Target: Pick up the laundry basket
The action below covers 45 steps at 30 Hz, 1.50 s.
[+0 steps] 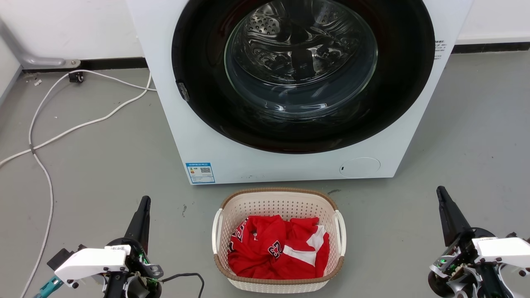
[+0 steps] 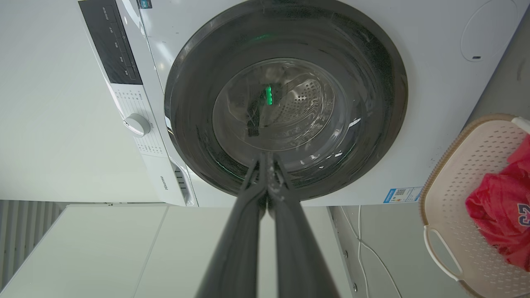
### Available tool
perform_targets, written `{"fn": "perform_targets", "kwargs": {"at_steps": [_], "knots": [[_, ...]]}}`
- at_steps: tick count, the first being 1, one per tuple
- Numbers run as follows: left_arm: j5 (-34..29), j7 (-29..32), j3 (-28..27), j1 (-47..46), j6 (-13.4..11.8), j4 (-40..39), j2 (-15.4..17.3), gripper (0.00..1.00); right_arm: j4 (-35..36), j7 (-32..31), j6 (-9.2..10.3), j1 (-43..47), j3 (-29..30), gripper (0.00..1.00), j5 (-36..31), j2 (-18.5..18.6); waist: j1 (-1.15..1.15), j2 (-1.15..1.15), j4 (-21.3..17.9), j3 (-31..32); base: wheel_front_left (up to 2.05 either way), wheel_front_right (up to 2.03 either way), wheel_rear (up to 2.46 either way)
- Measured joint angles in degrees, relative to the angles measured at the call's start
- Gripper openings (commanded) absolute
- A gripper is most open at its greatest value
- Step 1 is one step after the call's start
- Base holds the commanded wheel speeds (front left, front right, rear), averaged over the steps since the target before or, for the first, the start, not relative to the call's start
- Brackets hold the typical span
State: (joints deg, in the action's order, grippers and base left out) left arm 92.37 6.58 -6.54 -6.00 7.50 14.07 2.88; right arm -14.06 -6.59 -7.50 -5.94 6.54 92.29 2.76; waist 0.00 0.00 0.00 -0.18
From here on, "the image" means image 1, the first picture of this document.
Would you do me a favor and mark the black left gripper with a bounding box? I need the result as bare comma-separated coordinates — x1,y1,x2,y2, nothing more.
103,196,164,298

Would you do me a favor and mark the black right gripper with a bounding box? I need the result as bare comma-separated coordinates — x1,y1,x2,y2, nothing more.
427,186,517,298

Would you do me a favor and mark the cream plastic laundry basket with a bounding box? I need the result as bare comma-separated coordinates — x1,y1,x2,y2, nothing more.
212,188,347,294

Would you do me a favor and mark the blue energy label sticker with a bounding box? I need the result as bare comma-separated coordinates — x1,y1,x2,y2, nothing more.
185,162,216,184

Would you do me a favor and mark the round white filter cover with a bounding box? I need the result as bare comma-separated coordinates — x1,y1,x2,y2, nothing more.
340,157,381,179

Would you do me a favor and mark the white front-load washing machine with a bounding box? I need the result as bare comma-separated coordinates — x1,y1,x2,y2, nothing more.
126,0,475,185

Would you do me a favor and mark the red basketball jersey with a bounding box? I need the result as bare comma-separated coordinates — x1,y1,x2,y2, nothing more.
227,215,330,280

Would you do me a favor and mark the black round washer door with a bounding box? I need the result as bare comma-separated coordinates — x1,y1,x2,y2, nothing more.
171,0,436,154

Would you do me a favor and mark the grey drain pipe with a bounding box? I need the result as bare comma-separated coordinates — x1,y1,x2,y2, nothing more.
0,19,82,70

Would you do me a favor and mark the steel washer drum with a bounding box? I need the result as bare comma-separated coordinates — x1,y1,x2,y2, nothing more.
225,0,378,121

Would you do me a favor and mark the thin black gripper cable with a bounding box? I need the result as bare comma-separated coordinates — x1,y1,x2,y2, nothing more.
159,272,205,298

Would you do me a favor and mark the thin white cable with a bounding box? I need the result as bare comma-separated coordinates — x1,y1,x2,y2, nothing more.
19,69,157,298

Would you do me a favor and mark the teal cable connector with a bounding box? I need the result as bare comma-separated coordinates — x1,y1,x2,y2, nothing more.
34,276,64,298

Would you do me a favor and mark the thick white power cable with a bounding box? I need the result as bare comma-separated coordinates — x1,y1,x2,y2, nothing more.
0,71,152,168

